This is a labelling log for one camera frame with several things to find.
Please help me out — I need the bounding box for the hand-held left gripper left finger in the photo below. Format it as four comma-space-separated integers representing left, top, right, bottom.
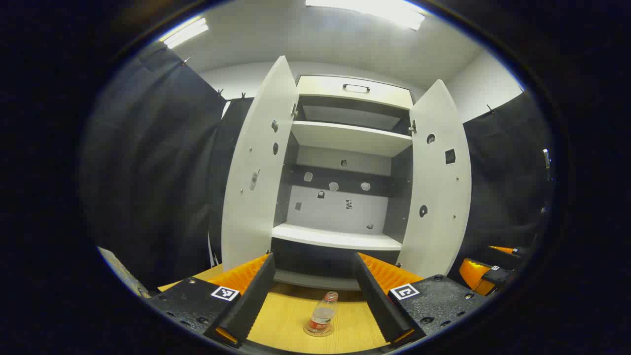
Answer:
143, 253, 277, 348

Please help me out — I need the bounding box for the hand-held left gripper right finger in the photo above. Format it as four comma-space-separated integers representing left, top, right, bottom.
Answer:
352, 252, 489, 346

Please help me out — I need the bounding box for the water bottle with red label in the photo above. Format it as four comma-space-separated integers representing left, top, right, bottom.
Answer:
308, 291, 340, 334

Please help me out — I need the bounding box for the white door with cat sticker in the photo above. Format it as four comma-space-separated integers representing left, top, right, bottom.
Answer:
397, 79, 472, 279

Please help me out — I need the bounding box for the white door with phone sticker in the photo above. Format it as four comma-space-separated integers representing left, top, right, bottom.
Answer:
221, 55, 300, 273

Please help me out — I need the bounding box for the round brown coaster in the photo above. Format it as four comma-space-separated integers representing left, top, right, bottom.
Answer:
303, 323, 336, 338

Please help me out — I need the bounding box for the white cabinet shelf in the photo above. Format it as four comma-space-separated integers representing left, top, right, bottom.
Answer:
291, 121, 413, 157
272, 223, 402, 251

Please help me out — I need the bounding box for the white and grey cabinet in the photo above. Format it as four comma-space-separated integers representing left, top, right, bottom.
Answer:
271, 75, 415, 291

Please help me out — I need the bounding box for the pale printed board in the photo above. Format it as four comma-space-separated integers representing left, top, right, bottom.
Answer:
97, 247, 151, 299

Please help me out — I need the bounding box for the white cabinet drawer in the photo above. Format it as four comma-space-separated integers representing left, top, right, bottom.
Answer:
297, 75, 414, 110

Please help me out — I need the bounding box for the ceiling light panel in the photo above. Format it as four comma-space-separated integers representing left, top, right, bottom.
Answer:
305, 0, 426, 31
160, 17, 209, 49

